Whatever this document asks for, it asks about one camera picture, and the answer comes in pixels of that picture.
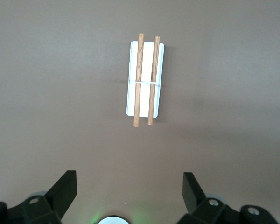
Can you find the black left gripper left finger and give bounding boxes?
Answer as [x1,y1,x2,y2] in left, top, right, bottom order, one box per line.
[0,170,77,224]

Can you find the brown table cover mat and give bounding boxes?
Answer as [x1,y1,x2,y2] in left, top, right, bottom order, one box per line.
[0,0,280,224]

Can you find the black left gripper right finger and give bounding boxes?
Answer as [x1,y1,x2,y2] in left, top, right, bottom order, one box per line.
[177,172,277,224]

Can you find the white rectangular tray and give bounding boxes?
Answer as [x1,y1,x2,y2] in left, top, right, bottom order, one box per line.
[126,33,165,128]

